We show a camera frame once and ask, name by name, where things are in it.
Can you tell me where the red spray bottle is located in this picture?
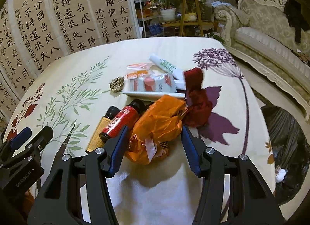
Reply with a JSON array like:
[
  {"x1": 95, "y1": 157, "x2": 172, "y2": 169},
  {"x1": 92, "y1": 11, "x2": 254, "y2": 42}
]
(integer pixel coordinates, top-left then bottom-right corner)
[{"x1": 99, "y1": 99, "x2": 145, "y2": 143}]

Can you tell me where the gold black bottle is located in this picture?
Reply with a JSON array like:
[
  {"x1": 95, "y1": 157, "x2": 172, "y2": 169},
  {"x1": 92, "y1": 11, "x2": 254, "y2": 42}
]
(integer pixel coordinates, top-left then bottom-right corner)
[{"x1": 85, "y1": 106, "x2": 120, "y2": 153}]

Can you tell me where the calligraphy folding screen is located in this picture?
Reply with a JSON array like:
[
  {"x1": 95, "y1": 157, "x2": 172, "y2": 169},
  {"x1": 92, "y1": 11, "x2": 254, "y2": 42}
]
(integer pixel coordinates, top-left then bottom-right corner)
[{"x1": 1, "y1": 0, "x2": 140, "y2": 123}]

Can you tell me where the white metal shelf rack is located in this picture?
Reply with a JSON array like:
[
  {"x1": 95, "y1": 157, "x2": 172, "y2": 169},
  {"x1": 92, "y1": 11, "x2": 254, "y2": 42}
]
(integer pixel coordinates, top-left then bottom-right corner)
[{"x1": 134, "y1": 0, "x2": 164, "y2": 38}]

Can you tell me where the black lined trash bin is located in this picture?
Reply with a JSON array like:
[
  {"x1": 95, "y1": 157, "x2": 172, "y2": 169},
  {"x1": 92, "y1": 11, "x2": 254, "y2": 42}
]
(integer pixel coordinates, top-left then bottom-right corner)
[{"x1": 261, "y1": 105, "x2": 309, "y2": 206}]

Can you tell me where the ornate cream sofa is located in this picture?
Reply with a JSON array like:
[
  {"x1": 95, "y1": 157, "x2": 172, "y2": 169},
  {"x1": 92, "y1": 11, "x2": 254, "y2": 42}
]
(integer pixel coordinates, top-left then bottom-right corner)
[{"x1": 214, "y1": 0, "x2": 309, "y2": 121}]

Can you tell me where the wooden plant stand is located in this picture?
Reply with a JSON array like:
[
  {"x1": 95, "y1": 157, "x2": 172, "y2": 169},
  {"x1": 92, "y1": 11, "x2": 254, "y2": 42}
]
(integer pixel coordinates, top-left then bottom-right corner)
[{"x1": 161, "y1": 0, "x2": 214, "y2": 37}]

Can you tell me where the red fabric ribbon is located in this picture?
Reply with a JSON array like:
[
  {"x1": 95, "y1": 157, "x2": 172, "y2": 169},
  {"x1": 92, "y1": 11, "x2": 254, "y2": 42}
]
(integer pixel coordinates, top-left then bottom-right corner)
[{"x1": 183, "y1": 68, "x2": 212, "y2": 127}]

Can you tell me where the white cream tube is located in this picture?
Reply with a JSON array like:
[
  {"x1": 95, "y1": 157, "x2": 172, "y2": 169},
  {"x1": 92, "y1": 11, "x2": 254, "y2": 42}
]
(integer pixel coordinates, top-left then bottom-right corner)
[{"x1": 120, "y1": 91, "x2": 185, "y2": 99}]

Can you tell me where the orange white snack wrapper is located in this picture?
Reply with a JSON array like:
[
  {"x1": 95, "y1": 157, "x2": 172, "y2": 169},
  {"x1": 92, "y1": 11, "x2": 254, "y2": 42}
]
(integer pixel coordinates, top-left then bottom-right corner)
[{"x1": 125, "y1": 63, "x2": 177, "y2": 93}]

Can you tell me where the white green toothpaste tube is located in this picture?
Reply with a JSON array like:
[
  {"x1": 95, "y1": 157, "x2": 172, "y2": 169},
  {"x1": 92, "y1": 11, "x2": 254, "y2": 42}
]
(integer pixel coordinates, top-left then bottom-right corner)
[{"x1": 149, "y1": 55, "x2": 184, "y2": 80}]

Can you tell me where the orange plastic bag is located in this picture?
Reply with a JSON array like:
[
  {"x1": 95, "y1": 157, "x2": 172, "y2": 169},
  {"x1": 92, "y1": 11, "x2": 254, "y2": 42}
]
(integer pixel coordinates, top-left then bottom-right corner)
[{"x1": 125, "y1": 95, "x2": 187, "y2": 165}]

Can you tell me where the small leafy floor plant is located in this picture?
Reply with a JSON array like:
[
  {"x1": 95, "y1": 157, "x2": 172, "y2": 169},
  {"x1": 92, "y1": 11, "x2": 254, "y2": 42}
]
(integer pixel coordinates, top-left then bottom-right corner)
[{"x1": 205, "y1": 32, "x2": 225, "y2": 44}]

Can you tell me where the black garment on sofa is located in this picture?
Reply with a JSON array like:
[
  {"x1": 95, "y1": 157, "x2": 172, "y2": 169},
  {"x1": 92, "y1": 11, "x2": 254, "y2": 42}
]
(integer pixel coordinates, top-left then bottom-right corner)
[{"x1": 284, "y1": 0, "x2": 309, "y2": 44}]

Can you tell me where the floral cream tablecloth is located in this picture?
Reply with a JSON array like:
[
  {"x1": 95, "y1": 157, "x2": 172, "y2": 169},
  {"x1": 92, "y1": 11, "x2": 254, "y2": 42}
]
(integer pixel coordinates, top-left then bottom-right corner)
[{"x1": 5, "y1": 37, "x2": 275, "y2": 224}]

